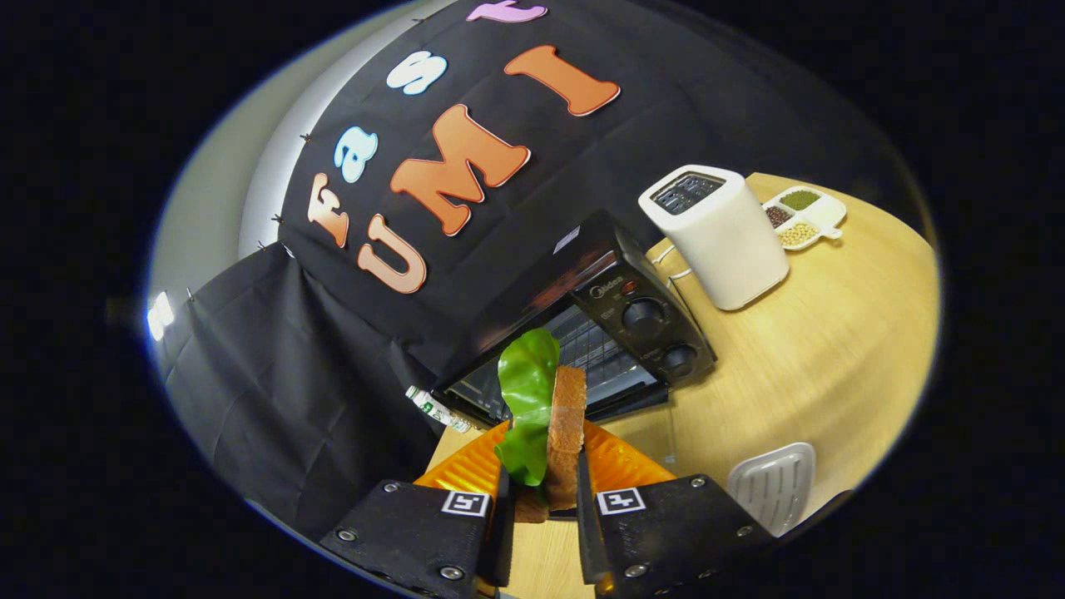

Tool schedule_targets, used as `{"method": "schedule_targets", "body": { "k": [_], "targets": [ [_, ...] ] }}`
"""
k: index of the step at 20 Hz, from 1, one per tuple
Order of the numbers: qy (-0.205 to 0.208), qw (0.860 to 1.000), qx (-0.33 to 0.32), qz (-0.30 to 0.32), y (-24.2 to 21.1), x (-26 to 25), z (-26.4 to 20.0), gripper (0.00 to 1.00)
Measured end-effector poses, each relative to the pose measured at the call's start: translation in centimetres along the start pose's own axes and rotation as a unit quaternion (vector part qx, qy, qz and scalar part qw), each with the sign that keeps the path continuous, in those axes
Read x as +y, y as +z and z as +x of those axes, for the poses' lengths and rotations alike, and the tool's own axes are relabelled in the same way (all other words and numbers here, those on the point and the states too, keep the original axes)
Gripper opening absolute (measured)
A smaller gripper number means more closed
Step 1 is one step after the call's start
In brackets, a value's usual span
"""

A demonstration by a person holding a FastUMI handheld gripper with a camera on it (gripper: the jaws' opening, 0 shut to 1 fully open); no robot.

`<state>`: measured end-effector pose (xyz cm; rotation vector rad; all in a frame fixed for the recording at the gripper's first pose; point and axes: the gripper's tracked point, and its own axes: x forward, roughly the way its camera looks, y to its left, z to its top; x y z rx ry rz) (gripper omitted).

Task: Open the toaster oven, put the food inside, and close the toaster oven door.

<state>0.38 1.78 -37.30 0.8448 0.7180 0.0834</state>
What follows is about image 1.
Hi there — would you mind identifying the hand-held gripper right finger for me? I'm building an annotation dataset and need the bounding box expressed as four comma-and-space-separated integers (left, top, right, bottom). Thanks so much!
574, 420, 779, 599

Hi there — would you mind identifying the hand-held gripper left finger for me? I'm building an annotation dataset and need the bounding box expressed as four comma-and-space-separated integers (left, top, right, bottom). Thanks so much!
320, 420, 517, 599

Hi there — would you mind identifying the sandwich with green lettuce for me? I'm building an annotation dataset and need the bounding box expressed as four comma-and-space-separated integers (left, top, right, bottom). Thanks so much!
495, 327, 588, 523

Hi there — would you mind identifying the black toaster oven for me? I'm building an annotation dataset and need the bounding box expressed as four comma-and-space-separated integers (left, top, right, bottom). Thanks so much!
433, 210, 718, 467

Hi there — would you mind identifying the white pop-up toaster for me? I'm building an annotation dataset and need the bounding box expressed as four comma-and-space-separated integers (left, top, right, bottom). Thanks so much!
638, 165, 790, 311

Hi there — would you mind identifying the white ridged tray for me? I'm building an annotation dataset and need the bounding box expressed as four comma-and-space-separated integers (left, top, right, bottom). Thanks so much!
727, 442, 817, 537

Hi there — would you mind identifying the white bottle with green label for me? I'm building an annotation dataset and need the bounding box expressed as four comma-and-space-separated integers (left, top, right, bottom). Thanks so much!
405, 385, 473, 433

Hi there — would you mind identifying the small ceiling light panel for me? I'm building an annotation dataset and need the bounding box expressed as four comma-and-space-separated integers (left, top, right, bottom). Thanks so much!
146, 291, 176, 341

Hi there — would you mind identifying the white divided dish with beans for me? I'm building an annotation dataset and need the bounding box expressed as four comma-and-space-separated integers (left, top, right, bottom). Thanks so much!
762, 186, 848, 251

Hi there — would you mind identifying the row of black cloth clips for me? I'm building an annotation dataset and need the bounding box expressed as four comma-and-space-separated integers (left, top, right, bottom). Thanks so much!
185, 129, 314, 302

